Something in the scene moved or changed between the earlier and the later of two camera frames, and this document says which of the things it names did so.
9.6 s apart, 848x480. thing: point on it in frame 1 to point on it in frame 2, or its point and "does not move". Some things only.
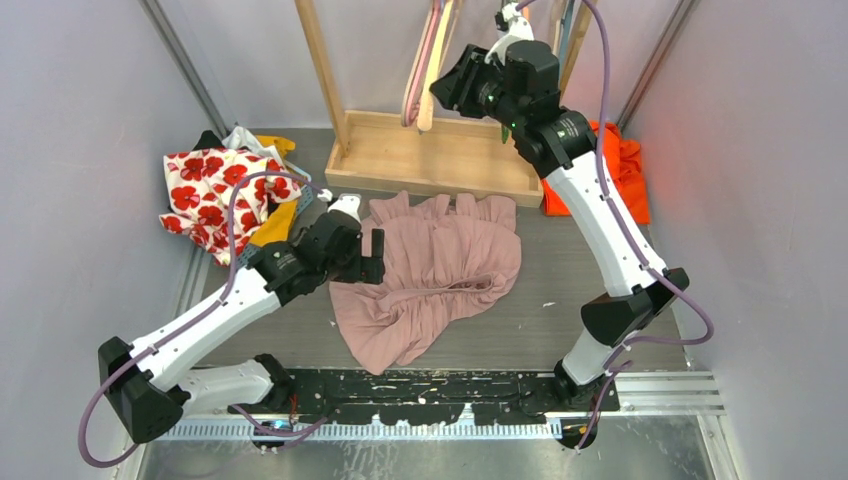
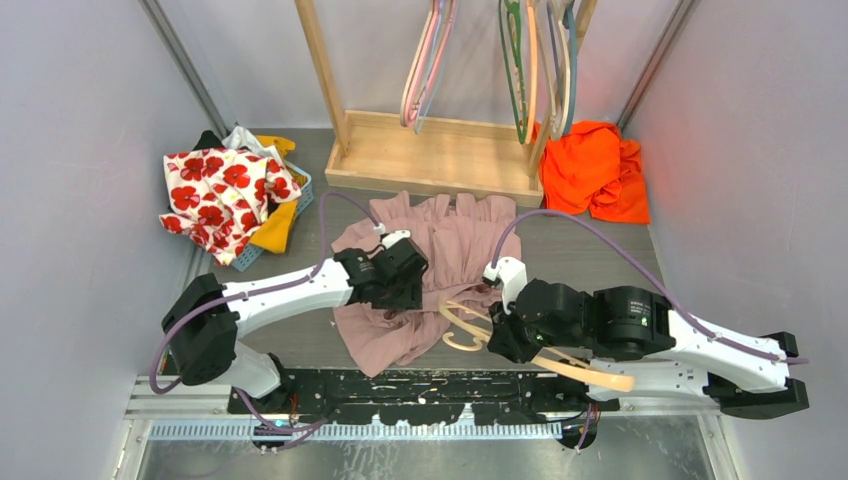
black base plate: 449,396 does not move
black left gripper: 365,268 to 409,300
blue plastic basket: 306,198 does not move
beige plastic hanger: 426,108 to 478,337
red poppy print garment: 199,184 does not move
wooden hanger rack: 433,155 does not move
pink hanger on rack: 416,75 does not move
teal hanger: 565,35 to 568,21
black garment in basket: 207,140 does not move
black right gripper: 456,88 to 505,339
